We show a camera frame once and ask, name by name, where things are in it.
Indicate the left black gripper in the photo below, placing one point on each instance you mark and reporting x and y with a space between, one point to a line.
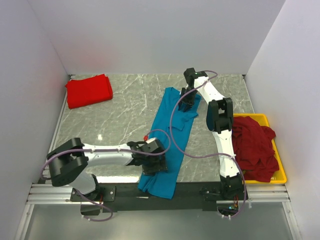
154 167

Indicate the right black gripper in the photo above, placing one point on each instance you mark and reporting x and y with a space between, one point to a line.
187 100

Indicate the blue t shirt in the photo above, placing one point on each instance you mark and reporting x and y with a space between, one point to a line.
172 128

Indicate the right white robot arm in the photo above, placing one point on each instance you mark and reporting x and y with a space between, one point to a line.
219 120

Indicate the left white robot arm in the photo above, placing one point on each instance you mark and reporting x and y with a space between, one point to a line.
68 162

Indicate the black base beam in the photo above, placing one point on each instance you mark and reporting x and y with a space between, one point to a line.
187 196

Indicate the yellow plastic bin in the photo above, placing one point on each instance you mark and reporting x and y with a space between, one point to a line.
279 177

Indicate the dark red t shirt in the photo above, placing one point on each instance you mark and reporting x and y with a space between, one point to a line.
254 153

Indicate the folded red t shirt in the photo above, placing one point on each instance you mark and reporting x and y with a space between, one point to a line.
92 90

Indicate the aluminium frame rail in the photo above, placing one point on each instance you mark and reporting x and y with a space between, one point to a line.
257 193

